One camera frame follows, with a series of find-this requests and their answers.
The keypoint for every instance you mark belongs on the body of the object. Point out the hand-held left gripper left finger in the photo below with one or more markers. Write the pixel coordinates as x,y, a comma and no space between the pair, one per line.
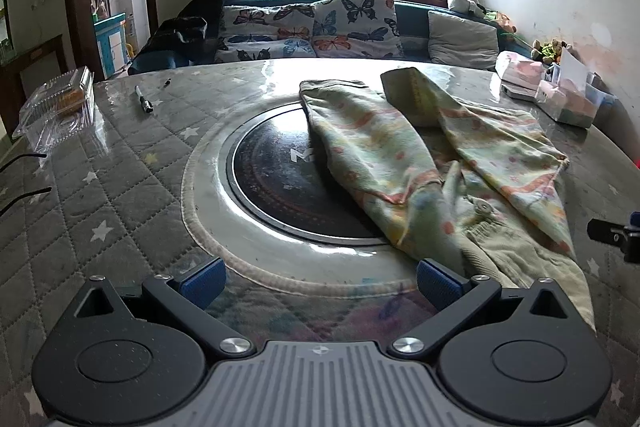
202,282

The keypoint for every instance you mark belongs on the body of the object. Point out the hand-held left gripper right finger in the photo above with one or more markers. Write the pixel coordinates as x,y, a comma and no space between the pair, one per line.
437,284

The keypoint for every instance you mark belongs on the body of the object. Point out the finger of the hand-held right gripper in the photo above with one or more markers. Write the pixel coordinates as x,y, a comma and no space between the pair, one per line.
605,230

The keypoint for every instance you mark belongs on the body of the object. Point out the patterned children's pants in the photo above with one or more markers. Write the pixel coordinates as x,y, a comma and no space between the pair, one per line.
375,147

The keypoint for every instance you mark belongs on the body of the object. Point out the round black cooktop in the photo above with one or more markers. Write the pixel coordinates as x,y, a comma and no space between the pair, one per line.
270,187

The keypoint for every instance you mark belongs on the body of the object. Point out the clear storage box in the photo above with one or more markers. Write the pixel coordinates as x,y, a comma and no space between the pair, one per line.
575,104

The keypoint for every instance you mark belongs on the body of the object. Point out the flat white box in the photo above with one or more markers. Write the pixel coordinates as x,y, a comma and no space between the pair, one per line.
520,92

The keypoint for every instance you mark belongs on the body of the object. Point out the pink tissue pack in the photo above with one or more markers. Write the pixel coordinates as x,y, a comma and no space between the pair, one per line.
520,68

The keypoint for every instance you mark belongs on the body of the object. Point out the brown green plush toy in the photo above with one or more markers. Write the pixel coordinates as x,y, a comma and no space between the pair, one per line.
547,51

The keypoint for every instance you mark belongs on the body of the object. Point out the black marker pen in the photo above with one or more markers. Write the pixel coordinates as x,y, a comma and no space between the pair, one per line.
144,101

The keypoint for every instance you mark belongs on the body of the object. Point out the clear plastic food container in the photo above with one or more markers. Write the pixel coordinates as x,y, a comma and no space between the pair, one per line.
55,107

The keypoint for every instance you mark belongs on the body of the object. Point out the green orange plush toy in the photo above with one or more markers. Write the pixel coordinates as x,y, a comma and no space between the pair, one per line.
502,21

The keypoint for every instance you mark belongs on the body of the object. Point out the grey pillow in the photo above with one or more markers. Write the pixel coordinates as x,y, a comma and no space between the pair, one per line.
462,39

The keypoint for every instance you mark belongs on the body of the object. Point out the black bag on sofa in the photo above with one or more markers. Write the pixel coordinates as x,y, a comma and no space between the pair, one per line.
185,32

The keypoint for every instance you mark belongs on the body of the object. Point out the blue white cabinet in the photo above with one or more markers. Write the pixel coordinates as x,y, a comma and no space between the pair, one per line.
111,44

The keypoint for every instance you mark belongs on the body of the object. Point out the butterfly print pillow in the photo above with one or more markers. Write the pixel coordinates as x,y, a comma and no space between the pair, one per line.
265,32
355,22

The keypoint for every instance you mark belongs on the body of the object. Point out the blue sofa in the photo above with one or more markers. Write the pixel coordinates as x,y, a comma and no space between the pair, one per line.
415,24

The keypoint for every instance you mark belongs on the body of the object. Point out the panda plush toy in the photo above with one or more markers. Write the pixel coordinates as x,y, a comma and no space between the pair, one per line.
462,2

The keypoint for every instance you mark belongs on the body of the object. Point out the brown wooden cabinet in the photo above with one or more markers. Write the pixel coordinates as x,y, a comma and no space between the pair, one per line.
35,67

